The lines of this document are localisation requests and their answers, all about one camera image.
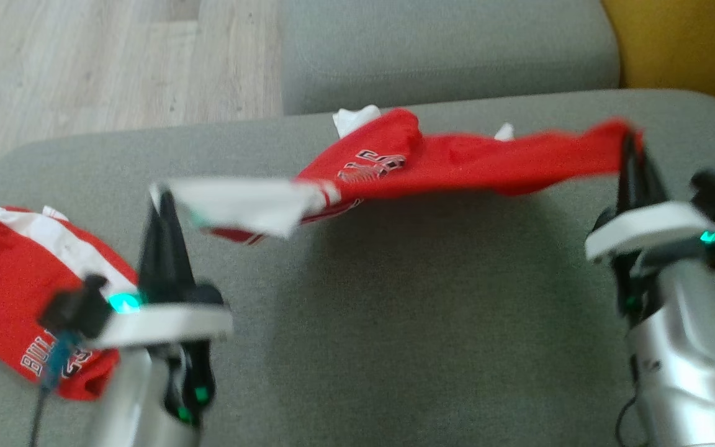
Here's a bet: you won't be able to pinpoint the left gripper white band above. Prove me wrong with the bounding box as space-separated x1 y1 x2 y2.
84 188 235 430

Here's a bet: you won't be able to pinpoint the large grey sofa seat cushion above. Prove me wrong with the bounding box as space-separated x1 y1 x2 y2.
0 89 715 447

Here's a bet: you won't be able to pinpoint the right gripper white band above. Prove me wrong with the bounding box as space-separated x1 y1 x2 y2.
583 133 715 324

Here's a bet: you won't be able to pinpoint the yellow upholstered furniture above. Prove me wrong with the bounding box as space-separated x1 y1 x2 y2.
601 0 715 125

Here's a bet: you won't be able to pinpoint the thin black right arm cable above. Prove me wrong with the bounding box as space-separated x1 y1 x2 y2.
614 353 642 447

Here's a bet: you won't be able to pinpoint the red shorts with white stripe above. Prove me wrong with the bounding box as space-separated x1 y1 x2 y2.
150 106 644 246

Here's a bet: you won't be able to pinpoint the red Bulls 23 jersey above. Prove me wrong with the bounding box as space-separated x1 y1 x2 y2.
0 205 140 402

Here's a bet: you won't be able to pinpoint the small grey sofa cushion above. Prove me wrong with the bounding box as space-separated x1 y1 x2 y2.
280 0 621 115

